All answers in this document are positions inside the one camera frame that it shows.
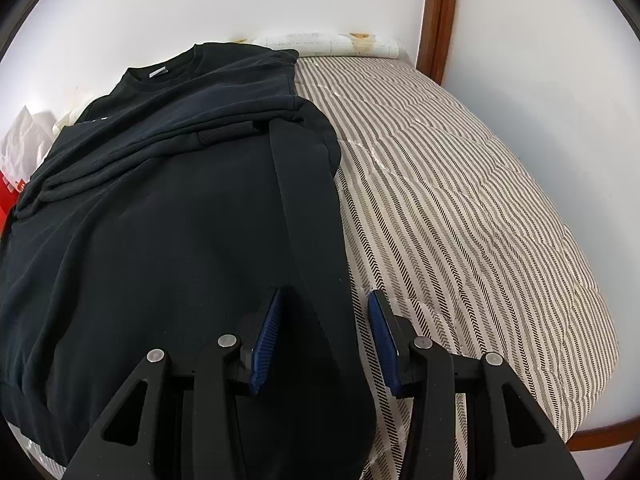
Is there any white plastic bag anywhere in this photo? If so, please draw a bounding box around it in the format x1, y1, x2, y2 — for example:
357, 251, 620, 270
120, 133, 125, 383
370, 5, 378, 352
0, 105, 61, 183

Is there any brown wooden door frame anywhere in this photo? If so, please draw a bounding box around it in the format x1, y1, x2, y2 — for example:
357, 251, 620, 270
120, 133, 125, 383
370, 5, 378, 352
415, 0, 461, 85

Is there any red paper bag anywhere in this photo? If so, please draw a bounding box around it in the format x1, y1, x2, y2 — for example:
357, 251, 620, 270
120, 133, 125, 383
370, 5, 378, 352
0, 170, 26, 236

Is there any white pillow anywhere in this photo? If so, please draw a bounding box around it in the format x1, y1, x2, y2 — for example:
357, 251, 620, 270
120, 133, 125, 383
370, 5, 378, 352
250, 31, 408, 59

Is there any black sweatshirt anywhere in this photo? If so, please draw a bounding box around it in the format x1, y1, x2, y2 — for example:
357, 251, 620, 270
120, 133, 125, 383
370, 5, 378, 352
0, 42, 378, 480

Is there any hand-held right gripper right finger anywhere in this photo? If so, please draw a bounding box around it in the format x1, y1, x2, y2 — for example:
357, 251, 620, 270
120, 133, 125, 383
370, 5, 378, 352
366, 290, 583, 480

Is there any brown wooden baseboard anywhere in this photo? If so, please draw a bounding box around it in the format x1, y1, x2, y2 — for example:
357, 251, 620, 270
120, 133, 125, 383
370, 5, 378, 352
567, 425, 640, 453

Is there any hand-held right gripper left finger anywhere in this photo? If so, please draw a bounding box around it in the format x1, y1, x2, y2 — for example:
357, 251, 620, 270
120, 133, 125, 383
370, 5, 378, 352
65, 287, 286, 480

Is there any striped mattress pad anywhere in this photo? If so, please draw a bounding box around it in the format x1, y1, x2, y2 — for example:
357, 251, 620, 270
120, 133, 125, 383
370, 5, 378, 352
7, 52, 621, 480

